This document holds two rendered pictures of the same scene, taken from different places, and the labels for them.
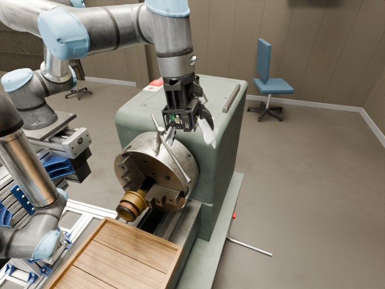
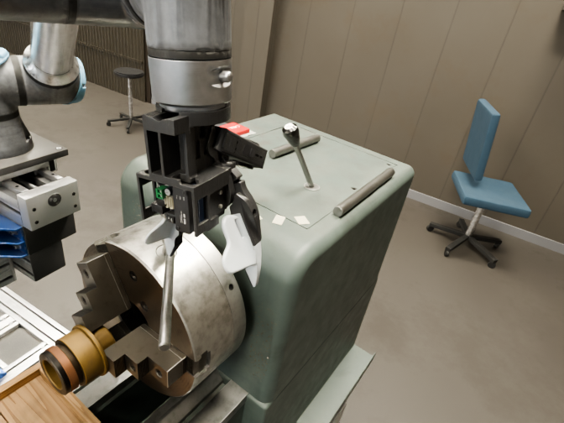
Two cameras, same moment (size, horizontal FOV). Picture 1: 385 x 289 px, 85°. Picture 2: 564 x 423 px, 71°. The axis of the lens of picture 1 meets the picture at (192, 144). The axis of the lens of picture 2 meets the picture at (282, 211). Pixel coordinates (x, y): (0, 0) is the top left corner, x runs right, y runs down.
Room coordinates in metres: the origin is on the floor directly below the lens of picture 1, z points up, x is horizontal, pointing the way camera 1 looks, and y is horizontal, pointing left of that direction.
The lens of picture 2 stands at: (0.09, -0.13, 1.65)
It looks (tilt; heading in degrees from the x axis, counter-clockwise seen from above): 31 degrees down; 8
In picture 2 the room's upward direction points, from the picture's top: 10 degrees clockwise
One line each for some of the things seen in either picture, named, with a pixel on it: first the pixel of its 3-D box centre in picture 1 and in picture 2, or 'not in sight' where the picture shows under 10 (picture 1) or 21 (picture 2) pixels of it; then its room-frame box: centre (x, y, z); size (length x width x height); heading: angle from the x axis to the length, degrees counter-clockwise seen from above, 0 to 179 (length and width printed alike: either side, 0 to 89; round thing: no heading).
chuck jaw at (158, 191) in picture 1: (166, 195); (155, 357); (0.48, 0.09, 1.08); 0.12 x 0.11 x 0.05; 68
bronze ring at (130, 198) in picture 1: (133, 204); (80, 356); (0.45, 0.20, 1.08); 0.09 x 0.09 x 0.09; 68
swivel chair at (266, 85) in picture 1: (271, 82); (488, 185); (3.01, -1.17, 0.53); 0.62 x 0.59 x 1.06; 72
